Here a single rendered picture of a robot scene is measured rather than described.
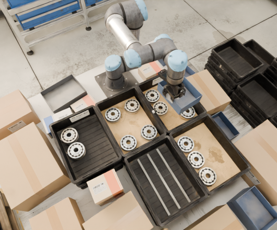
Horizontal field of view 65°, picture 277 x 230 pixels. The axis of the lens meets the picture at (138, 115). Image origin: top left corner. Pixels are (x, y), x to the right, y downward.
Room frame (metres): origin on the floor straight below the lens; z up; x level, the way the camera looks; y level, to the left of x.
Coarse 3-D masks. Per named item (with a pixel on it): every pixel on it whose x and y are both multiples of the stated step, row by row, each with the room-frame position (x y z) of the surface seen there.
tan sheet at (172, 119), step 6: (156, 90) 0.86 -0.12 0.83; (162, 96) 0.81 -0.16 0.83; (168, 108) 0.72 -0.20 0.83; (168, 114) 0.67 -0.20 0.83; (174, 114) 0.67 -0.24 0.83; (162, 120) 0.62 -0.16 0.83; (168, 120) 0.62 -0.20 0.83; (174, 120) 0.63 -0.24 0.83; (180, 120) 0.63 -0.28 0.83; (186, 120) 0.63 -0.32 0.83; (168, 126) 0.58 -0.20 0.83; (174, 126) 0.58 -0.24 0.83
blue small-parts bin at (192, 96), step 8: (184, 80) 0.74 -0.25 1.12; (160, 88) 0.68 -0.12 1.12; (192, 88) 0.69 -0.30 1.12; (184, 96) 0.66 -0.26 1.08; (192, 96) 0.66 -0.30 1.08; (200, 96) 0.62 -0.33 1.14; (176, 104) 0.57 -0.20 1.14; (184, 104) 0.61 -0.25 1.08; (192, 104) 0.60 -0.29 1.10; (176, 112) 0.56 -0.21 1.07
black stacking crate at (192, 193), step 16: (160, 144) 0.45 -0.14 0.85; (128, 160) 0.34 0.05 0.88; (144, 160) 0.35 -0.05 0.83; (160, 160) 0.36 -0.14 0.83; (176, 160) 0.36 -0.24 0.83; (144, 176) 0.26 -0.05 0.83; (176, 176) 0.26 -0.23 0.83; (192, 176) 0.25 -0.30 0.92; (160, 192) 0.17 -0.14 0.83; (176, 192) 0.17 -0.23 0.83; (192, 192) 0.18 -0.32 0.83; (160, 208) 0.09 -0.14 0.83; (176, 208) 0.09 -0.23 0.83
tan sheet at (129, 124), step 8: (120, 104) 0.74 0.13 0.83; (104, 112) 0.67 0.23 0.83; (144, 112) 0.68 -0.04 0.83; (120, 120) 0.61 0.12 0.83; (128, 120) 0.62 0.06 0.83; (136, 120) 0.62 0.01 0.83; (144, 120) 0.62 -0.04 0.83; (112, 128) 0.56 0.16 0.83; (120, 128) 0.56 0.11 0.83; (128, 128) 0.56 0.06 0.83; (136, 128) 0.56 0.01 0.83; (120, 136) 0.50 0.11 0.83; (136, 136) 0.50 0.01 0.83; (128, 144) 0.45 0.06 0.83
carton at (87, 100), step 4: (88, 96) 0.83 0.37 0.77; (80, 100) 0.79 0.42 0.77; (84, 100) 0.79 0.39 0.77; (88, 100) 0.79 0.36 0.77; (92, 100) 0.79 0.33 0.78; (72, 104) 0.76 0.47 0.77; (76, 104) 0.76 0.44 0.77; (80, 104) 0.76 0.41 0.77; (84, 104) 0.76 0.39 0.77; (88, 104) 0.76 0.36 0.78; (92, 104) 0.76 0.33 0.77; (72, 108) 0.73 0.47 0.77; (76, 108) 0.73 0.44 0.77; (80, 108) 0.73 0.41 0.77
